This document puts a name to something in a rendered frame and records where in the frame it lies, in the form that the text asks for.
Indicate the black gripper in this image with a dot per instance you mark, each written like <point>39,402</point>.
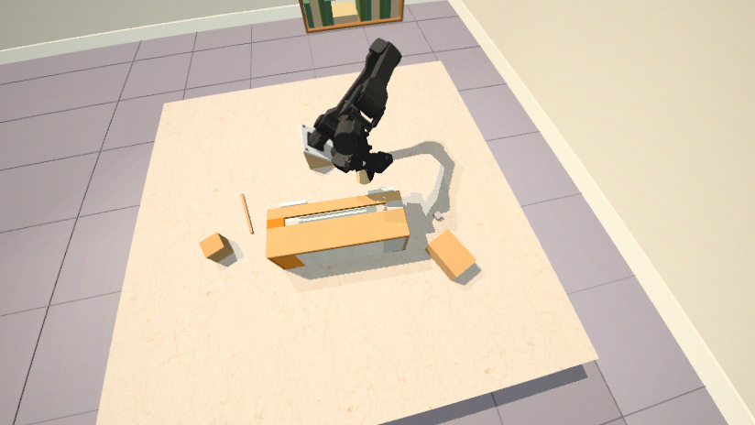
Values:
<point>375,162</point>

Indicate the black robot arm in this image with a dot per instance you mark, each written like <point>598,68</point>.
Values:
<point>368,94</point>

